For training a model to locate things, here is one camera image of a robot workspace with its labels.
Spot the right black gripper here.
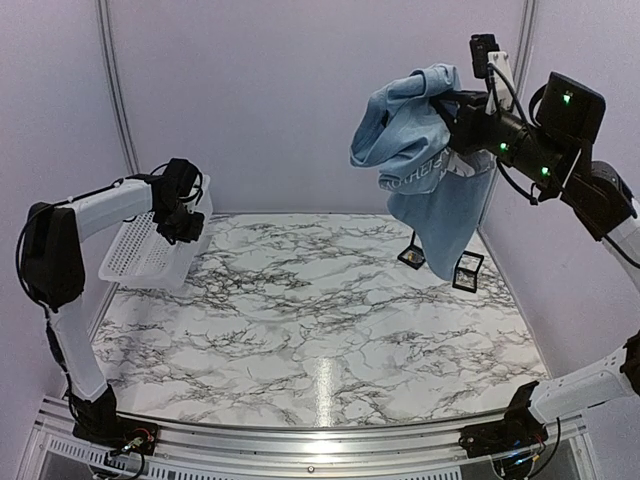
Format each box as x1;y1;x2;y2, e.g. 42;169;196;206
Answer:
433;89;571;190

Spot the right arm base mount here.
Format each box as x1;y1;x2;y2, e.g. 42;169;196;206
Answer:
458;381;548;458

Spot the right wall aluminium profile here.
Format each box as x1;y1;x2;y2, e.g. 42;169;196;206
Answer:
513;0;538;92

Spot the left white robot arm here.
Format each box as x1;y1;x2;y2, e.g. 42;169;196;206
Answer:
16;158;212;445

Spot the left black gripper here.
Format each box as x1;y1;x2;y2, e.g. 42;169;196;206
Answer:
156;199;205;243

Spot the aluminium front rail frame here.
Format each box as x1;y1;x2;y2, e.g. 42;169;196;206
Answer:
19;394;596;480

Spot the open black brooch box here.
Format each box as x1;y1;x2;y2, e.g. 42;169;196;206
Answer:
397;231;425;270

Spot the wall aluminium profile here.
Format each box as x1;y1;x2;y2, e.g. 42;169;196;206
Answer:
95;0;141;174
513;0;538;92

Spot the white perforated plastic basket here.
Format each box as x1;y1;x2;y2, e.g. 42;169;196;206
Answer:
82;172;213;290

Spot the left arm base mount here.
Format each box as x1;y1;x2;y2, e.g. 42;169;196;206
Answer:
68;388;159;455

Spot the light blue printed t-shirt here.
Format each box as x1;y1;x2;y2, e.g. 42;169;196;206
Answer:
349;63;495;281

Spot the left wall aluminium profile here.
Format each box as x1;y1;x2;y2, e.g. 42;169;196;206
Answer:
95;0;141;174

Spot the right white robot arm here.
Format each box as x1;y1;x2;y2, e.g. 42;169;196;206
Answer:
430;72;639;448

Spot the black square box lid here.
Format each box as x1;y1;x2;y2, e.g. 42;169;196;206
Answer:
452;250;485;293

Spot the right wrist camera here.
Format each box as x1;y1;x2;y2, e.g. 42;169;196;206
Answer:
469;33;500;79

